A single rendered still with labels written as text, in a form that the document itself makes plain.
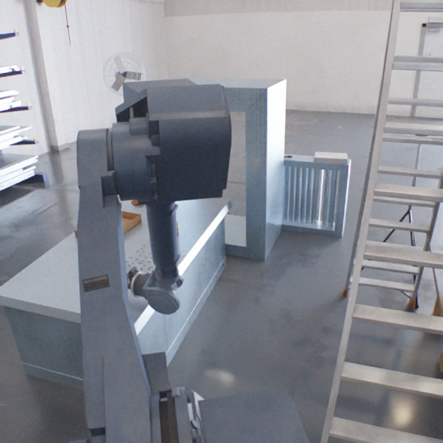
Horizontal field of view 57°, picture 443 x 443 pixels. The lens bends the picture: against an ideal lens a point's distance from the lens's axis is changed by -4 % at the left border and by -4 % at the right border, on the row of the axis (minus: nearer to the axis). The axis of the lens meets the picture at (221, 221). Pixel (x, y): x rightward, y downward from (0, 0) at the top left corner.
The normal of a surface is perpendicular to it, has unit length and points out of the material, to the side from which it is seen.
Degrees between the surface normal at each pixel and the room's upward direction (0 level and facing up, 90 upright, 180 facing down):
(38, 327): 90
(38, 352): 90
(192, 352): 0
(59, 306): 0
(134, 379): 31
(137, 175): 95
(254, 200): 90
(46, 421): 0
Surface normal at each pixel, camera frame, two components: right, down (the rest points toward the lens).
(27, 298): -0.03, -0.91
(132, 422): 0.07, -0.56
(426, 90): -0.36, 0.40
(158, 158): 0.17, 0.80
